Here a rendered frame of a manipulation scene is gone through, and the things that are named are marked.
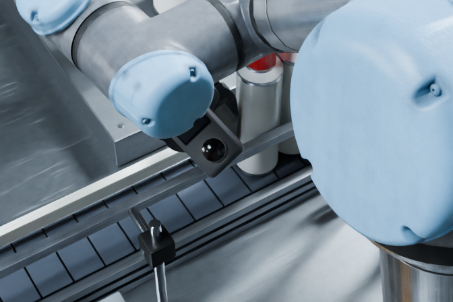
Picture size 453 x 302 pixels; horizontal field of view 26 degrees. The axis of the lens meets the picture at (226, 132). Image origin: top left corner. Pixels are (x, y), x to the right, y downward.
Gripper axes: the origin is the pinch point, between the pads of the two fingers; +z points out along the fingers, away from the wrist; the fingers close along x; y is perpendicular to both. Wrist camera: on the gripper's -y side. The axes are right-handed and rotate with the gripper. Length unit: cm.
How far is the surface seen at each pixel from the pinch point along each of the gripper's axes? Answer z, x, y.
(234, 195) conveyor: 4.1, 3.7, -3.1
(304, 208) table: 12.5, -0.8, -6.2
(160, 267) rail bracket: -6.3, 13.2, -9.7
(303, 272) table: 9.8, 3.8, -13.6
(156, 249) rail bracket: -10.6, 11.4, -10.3
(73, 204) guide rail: -7.0, 17.3, 3.5
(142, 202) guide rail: -8.9, 10.2, -3.8
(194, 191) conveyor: 2.3, 7.0, -0.2
